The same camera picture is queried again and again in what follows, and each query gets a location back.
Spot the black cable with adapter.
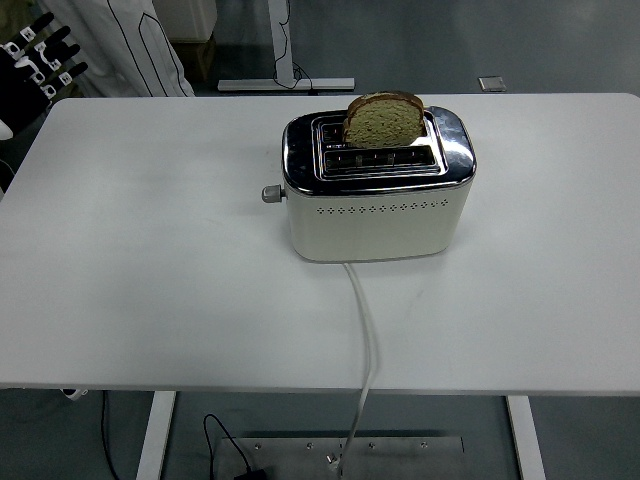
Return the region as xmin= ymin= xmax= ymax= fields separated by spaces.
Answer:
xmin=202 ymin=413 xmax=269 ymax=480

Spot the cream chrome two-slot toaster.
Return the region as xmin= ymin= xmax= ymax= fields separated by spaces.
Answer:
xmin=261 ymin=104 xmax=477 ymax=263

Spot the person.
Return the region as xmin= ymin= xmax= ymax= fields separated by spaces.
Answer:
xmin=39 ymin=0 xmax=197 ymax=99

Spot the brown bread slice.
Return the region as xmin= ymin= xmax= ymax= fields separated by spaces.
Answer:
xmin=342 ymin=90 xmax=425 ymax=150

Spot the thin black cable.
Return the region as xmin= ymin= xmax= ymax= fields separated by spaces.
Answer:
xmin=99 ymin=391 xmax=122 ymax=480

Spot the black cable on desk leg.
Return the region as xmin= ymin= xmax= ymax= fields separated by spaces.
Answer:
xmin=272 ymin=0 xmax=321 ymax=96

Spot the white desk leg with foot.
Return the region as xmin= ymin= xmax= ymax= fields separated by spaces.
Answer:
xmin=216 ymin=0 xmax=356 ymax=93

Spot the white table leg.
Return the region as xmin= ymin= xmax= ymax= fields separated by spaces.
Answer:
xmin=505 ymin=395 xmax=547 ymax=480
xmin=134 ymin=391 xmax=178 ymax=480

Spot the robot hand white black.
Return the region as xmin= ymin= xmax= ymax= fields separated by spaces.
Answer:
xmin=0 ymin=12 xmax=90 ymax=142

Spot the grey metal plate with screws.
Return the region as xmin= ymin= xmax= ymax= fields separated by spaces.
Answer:
xmin=219 ymin=435 xmax=466 ymax=480

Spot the white toaster power cable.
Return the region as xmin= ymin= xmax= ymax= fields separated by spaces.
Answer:
xmin=335 ymin=262 xmax=380 ymax=479

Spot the brown cardboard box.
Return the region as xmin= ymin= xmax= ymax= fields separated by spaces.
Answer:
xmin=170 ymin=35 xmax=217 ymax=84

